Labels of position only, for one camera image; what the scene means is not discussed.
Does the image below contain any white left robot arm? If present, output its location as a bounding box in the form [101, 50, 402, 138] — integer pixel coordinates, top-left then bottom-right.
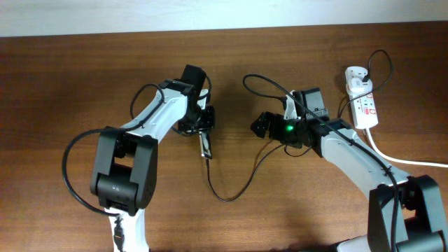
[90, 76, 214, 251]

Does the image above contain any black charging cable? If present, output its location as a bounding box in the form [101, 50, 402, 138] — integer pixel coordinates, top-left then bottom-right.
[204, 49, 394, 203]

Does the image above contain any white power strip cord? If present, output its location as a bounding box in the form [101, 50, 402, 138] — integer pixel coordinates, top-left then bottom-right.
[363, 127, 448, 169]

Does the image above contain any black Galaxy flip phone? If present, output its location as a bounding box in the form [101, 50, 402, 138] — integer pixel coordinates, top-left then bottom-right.
[199, 132, 213, 159]

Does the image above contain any white power strip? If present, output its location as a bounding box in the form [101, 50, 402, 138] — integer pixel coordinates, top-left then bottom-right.
[344, 66, 379, 130]

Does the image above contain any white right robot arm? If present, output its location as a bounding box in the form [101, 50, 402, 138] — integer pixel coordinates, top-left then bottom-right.
[251, 88, 447, 252]

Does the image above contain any white charger adapter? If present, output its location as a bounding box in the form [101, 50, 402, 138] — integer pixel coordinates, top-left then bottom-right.
[344, 66, 372, 96]

